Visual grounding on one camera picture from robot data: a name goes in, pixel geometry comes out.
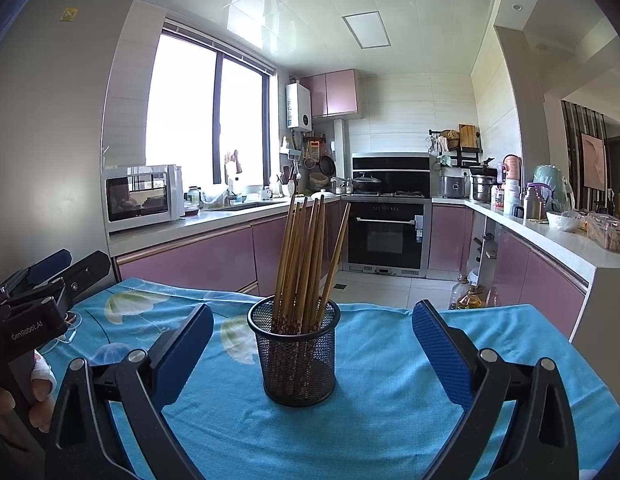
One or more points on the black wall rack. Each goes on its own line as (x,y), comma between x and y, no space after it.
(469,157)

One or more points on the white water heater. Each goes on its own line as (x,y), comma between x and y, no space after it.
(298,107)

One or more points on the steel pot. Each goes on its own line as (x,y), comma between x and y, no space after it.
(483,189)

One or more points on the black wok with lid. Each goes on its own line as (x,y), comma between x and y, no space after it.
(367,181)

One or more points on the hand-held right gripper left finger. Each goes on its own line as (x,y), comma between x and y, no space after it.
(187,345)

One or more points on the ceiling light panel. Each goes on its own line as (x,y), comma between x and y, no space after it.
(367,30)

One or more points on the hanging frying pan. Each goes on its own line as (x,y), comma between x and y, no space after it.
(327,165)

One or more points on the clear plastic bag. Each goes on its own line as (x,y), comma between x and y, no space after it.
(216,196)

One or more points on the blue floral tablecloth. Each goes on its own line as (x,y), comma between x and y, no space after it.
(389,360)

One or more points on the white plastic bottle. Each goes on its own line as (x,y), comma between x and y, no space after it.
(512,197)

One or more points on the pink thermos jug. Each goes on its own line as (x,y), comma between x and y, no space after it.
(512,166)

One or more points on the pink wall cabinet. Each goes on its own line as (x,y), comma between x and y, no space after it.
(340,92)

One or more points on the pink wall picture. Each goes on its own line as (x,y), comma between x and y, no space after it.
(593,160)

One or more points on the hanging cloth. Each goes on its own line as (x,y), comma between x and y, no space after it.
(234,161)

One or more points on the white microwave oven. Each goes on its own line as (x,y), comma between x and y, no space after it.
(140,200)

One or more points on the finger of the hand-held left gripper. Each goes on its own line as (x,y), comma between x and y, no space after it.
(87,270)
(47,264)

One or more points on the bunch of wooden chopsticks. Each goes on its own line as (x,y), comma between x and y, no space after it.
(302,270)

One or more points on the clear plastic food box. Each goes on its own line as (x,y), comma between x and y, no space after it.
(609,234)

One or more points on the kitchen window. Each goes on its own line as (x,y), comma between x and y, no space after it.
(185,110)

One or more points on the black mesh holder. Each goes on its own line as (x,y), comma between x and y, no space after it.
(300,370)

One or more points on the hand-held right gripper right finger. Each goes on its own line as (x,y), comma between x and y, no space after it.
(442,350)

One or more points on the black built-in oven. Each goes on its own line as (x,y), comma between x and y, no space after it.
(384,240)

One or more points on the striped wall panel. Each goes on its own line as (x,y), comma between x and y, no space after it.
(570,150)

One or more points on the wooden cutting board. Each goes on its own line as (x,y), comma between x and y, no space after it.
(467,135)

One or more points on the woven bowl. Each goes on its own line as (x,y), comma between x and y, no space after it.
(318,180)

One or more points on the woven basket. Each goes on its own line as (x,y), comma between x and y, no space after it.
(449,139)

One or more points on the white vertical pipe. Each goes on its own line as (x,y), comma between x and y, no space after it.
(341,155)

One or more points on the steel flask purple lid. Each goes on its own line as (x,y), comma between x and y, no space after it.
(533,205)

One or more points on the oil bottle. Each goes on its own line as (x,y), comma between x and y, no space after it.
(472,300)

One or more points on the pink kitchen base cabinets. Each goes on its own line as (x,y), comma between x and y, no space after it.
(200,260)

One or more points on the person's left hand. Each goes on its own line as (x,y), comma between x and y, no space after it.
(42,390)

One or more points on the silver rice cooker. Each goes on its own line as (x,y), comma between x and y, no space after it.
(454,187)

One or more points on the grey refrigerator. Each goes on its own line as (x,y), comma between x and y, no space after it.
(50,135)

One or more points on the white kitchen worktop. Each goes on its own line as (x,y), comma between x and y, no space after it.
(190,222)

